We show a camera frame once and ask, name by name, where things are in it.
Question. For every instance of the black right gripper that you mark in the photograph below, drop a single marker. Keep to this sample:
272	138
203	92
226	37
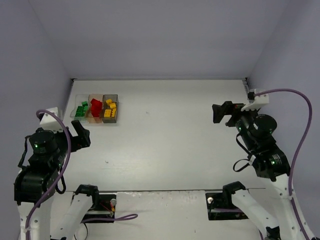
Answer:
230	115

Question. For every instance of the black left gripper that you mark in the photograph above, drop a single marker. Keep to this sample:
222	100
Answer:
75	139

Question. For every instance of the green number two lego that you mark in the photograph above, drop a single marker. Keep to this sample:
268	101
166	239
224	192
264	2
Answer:
79	109

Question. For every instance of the red long lego brick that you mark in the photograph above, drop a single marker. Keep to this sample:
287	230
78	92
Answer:
95	111

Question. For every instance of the red curved lego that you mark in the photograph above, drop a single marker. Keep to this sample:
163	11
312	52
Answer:
96	103

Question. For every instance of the yellow striped curved lego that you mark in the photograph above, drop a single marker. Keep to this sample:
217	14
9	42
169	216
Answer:
113	105

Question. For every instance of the yellow butterfly print lego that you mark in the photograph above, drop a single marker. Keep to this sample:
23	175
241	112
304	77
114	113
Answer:
107	113

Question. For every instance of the yellow long lego brick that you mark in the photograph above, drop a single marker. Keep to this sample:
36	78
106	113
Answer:
113	112

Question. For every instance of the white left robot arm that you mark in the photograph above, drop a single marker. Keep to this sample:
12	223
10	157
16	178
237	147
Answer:
34	186

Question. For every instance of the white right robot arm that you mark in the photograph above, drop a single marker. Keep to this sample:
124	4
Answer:
272	168

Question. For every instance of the green lego in container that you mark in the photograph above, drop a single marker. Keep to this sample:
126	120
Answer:
79	114

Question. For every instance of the clear plastic container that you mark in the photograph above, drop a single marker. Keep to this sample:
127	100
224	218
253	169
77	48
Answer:
77	102

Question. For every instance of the tan plastic container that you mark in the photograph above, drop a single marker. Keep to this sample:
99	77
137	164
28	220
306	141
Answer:
89	117

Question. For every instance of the grey plastic container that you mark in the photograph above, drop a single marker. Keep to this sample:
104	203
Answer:
114	98

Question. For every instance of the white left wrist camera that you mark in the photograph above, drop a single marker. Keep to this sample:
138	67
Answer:
47	122

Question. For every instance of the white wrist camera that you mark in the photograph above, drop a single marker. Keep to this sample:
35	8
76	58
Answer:
256	100
47	122

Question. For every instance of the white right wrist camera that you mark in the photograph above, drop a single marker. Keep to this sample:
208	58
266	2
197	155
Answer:
256	100

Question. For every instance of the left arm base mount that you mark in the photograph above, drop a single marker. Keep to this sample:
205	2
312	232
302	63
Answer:
100	206

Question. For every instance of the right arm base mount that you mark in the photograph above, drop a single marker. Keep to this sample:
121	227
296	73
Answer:
219	204

